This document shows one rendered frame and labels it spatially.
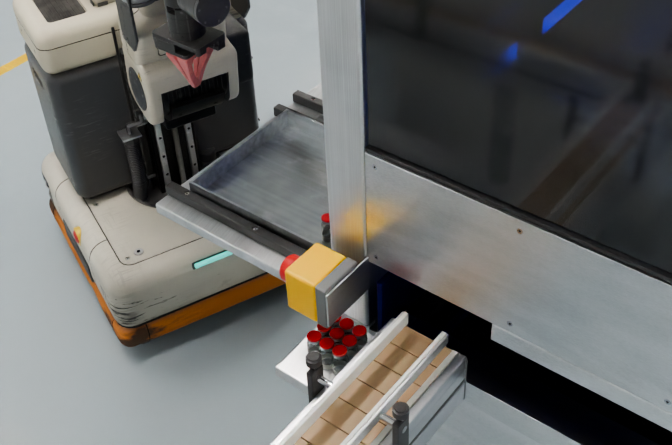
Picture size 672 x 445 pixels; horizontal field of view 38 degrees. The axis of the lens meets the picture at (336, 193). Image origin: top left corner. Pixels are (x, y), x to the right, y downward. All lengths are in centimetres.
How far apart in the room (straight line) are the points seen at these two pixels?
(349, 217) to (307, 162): 43
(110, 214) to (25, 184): 70
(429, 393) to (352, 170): 30
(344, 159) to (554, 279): 31
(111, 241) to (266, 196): 95
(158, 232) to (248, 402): 49
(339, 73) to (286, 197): 52
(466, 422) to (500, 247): 36
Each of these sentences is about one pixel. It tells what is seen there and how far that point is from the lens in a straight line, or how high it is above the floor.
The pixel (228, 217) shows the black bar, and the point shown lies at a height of 90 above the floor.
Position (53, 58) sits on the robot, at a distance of 241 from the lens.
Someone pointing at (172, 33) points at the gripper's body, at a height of 118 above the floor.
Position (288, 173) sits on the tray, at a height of 88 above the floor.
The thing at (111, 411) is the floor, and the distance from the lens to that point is 253.
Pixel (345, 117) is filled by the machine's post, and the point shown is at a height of 125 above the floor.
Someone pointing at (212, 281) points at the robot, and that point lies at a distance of 253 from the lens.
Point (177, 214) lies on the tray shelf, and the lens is 164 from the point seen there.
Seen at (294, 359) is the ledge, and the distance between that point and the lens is 139.
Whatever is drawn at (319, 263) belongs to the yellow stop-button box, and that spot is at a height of 103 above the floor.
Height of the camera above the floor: 193
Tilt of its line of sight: 40 degrees down
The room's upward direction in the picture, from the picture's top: 3 degrees counter-clockwise
